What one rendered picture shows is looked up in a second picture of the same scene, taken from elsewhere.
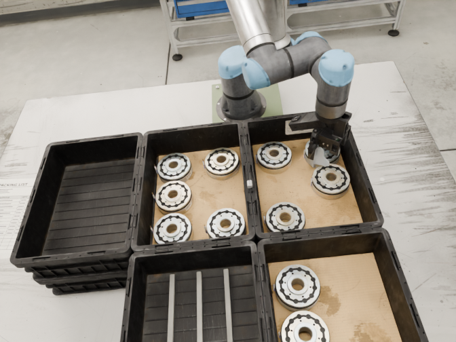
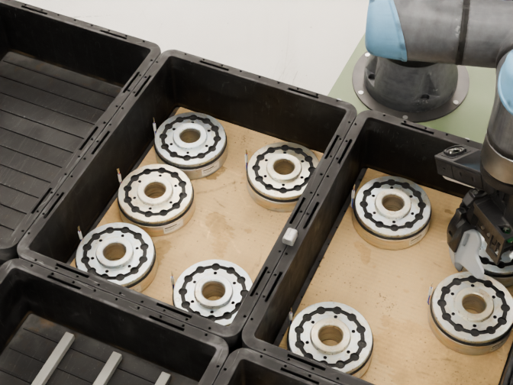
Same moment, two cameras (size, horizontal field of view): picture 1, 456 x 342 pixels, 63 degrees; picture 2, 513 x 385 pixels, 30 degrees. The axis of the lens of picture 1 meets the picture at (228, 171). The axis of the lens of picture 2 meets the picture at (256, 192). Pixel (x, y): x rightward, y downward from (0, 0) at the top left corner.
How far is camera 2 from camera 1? 31 cm
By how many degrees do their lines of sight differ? 13
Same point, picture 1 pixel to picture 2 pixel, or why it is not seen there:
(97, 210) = (15, 157)
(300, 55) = (488, 25)
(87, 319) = not seen: outside the picture
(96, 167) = (59, 78)
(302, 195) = (400, 314)
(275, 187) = (356, 272)
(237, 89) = not seen: hidden behind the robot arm
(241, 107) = (399, 82)
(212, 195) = (230, 228)
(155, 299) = (18, 362)
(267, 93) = (479, 77)
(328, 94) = (501, 127)
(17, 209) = not seen: outside the picture
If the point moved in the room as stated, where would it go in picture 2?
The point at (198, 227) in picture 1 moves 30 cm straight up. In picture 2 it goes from (167, 275) to (142, 115)
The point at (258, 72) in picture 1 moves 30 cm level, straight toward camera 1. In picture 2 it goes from (386, 25) to (253, 218)
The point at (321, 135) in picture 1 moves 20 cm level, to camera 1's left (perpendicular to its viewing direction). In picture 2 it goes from (480, 207) to (316, 164)
